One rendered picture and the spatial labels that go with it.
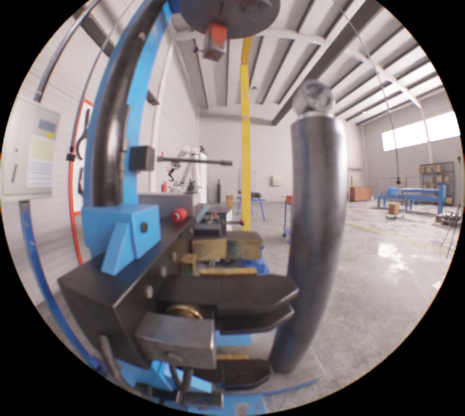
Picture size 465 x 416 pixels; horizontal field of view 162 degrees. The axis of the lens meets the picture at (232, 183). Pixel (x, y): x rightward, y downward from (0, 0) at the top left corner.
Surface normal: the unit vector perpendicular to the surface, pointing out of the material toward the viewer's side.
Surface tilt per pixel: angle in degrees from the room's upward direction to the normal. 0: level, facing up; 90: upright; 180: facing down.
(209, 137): 90
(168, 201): 90
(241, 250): 90
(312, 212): 90
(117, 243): 45
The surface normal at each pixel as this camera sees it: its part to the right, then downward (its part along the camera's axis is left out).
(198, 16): 0.00, 1.00
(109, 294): 0.00, -1.00
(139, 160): 0.05, 0.00
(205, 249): 0.30, 0.00
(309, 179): -0.74, 0.00
